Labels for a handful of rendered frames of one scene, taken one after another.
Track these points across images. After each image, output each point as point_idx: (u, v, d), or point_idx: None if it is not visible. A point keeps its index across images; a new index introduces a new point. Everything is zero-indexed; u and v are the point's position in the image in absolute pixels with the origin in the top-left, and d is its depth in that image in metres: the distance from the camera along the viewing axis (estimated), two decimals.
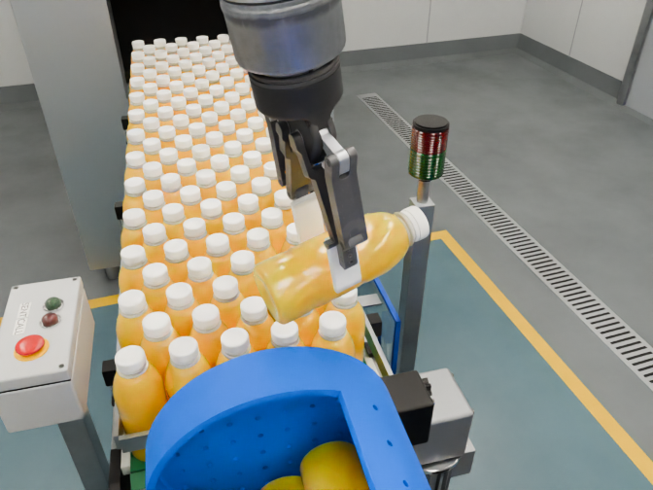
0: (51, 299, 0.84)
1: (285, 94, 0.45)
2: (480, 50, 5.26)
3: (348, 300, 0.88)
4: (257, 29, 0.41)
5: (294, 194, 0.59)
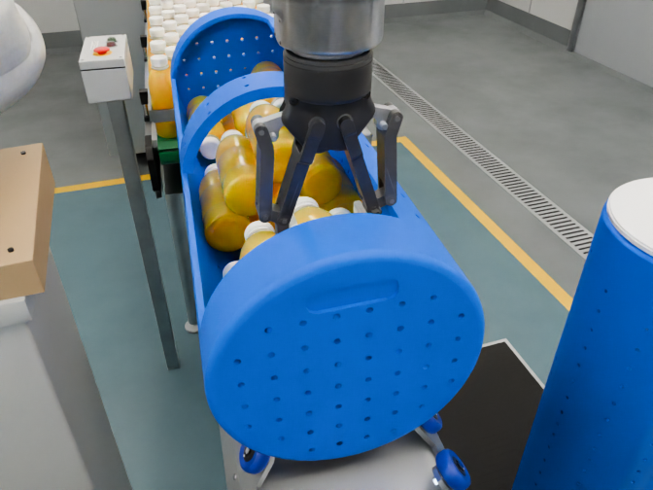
0: (111, 37, 1.42)
1: (369, 67, 0.47)
2: (452, 11, 5.84)
3: None
4: (376, 1, 0.43)
5: (291, 216, 0.56)
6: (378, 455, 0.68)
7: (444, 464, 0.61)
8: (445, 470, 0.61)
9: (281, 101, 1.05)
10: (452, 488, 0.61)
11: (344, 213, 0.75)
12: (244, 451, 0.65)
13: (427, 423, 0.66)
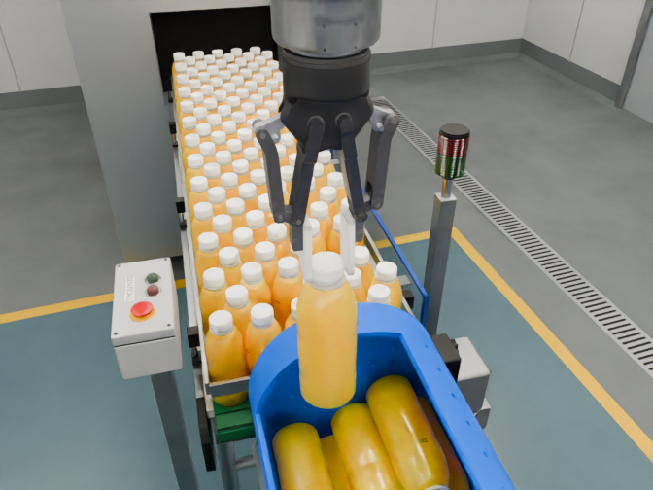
0: (152, 274, 1.04)
1: None
2: (484, 53, 5.46)
3: (390, 276, 1.08)
4: None
5: (347, 200, 0.58)
6: None
7: None
8: None
9: None
10: None
11: None
12: None
13: None
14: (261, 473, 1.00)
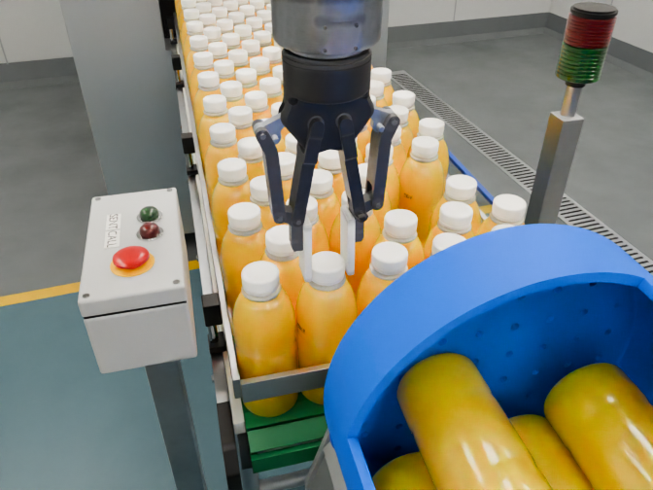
0: (148, 208, 0.66)
1: None
2: (508, 29, 5.08)
3: (517, 215, 0.70)
4: None
5: (348, 200, 0.58)
6: None
7: None
8: None
9: None
10: None
11: None
12: None
13: None
14: None
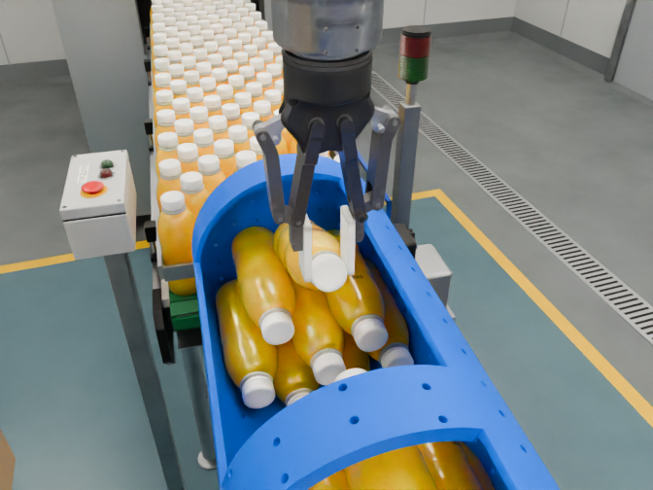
0: (106, 160, 1.04)
1: None
2: (475, 32, 5.46)
3: None
4: None
5: (348, 200, 0.58)
6: None
7: None
8: None
9: (370, 328, 0.67)
10: None
11: None
12: None
13: None
14: None
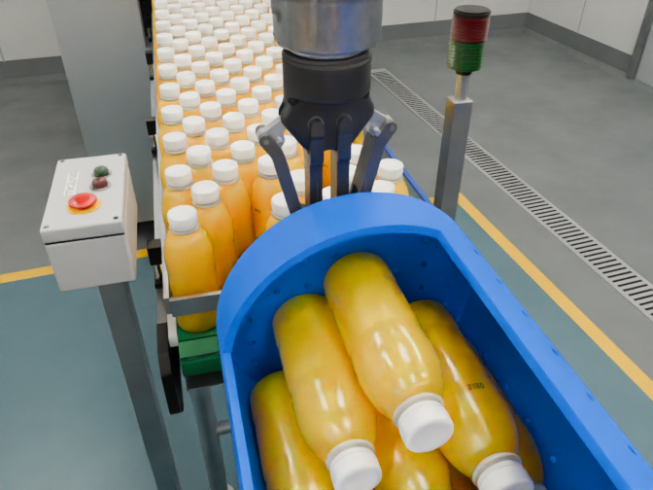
0: (100, 167, 0.84)
1: (368, 67, 0.48)
2: (488, 28, 5.26)
3: (395, 174, 0.88)
4: (374, 0, 0.44)
5: None
6: None
7: None
8: None
9: (511, 480, 0.42)
10: None
11: None
12: None
13: None
14: None
